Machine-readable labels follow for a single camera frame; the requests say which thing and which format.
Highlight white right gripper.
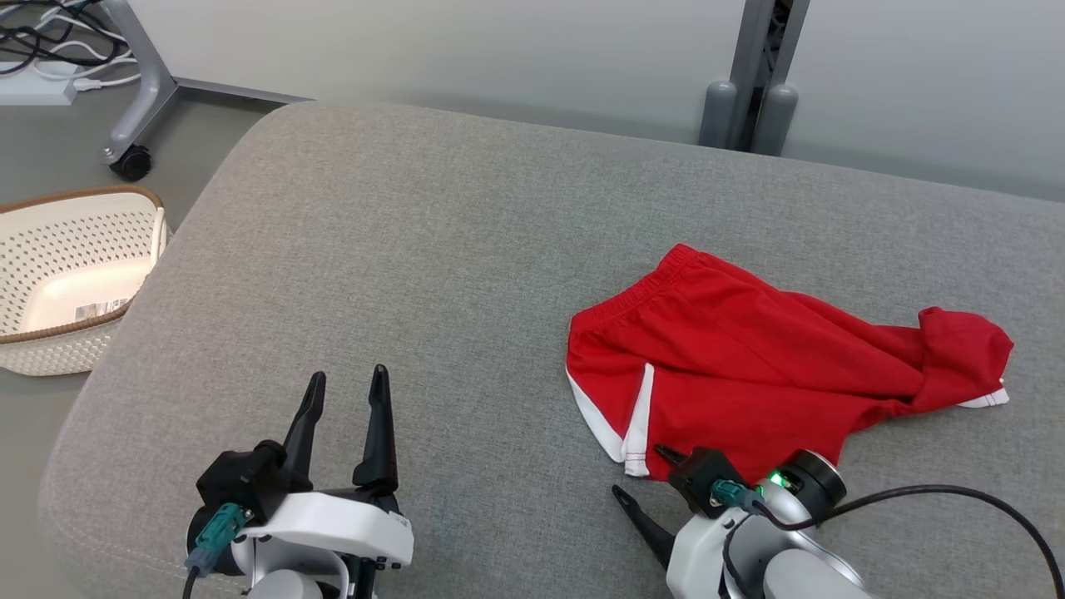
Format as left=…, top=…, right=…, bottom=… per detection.
left=612, top=446, right=754, bottom=599

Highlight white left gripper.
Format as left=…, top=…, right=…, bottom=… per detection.
left=233, top=364, right=414, bottom=570

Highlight grey fabric sofa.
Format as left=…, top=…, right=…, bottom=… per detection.
left=37, top=100, right=1065, bottom=599

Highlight red Bulls 23 shorts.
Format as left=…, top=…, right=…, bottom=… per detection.
left=566, top=244, right=1014, bottom=483

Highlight black left cable teal plug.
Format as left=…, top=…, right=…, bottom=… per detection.
left=183, top=502, right=252, bottom=599

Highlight cream perforated laundry basket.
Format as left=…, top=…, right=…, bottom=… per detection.
left=0, top=186, right=170, bottom=377

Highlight tangled black and white cables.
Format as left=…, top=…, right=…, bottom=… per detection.
left=0, top=0, right=142, bottom=92

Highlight grey partition post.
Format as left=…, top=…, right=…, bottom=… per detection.
left=699, top=0, right=812, bottom=157

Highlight grey desk frame with caster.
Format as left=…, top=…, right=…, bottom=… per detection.
left=100, top=0, right=310, bottom=182

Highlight white power strip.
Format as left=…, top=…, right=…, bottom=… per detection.
left=0, top=62, right=80, bottom=106

